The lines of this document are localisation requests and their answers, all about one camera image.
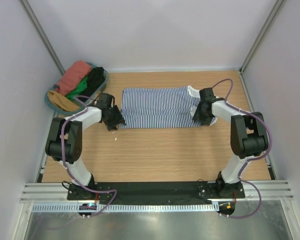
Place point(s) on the corner aluminium post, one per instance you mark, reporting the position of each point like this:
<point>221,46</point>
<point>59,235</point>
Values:
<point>41,33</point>
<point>275,10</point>

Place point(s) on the blue white striped tank top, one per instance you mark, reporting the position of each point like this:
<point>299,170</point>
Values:
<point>159,108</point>

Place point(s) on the left corner aluminium post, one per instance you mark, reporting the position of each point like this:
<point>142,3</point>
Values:
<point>41,33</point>

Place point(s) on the aluminium frame rail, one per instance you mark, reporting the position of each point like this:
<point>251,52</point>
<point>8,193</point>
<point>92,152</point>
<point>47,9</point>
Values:
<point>54,192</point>

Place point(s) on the teal plastic laundry basket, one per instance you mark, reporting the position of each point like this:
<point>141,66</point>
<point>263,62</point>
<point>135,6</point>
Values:
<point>75,100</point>

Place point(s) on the green tank top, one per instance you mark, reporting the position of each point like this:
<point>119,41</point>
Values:
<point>82,85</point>

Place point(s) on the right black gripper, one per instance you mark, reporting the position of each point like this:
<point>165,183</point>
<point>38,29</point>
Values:
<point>197,116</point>

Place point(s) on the tan tank top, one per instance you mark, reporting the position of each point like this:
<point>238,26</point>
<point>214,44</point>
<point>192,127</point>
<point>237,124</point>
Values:
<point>61,102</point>

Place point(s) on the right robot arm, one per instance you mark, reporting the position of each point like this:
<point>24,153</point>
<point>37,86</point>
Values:
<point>249,136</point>

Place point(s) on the black tank top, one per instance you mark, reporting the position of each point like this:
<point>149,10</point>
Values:
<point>94,80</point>

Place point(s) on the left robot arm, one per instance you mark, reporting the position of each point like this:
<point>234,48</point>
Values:
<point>65,138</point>

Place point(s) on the pink tank top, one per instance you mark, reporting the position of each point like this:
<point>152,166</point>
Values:
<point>72,77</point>

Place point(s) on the slotted cable duct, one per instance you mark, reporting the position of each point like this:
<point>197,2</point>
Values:
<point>93,208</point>

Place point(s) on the right corner aluminium post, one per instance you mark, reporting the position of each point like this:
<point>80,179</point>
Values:
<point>275,10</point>

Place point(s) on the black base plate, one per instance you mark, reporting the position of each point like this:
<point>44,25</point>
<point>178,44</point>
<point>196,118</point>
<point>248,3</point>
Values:
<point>158,193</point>

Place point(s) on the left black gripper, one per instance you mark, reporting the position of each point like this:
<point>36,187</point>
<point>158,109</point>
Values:
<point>118,119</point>

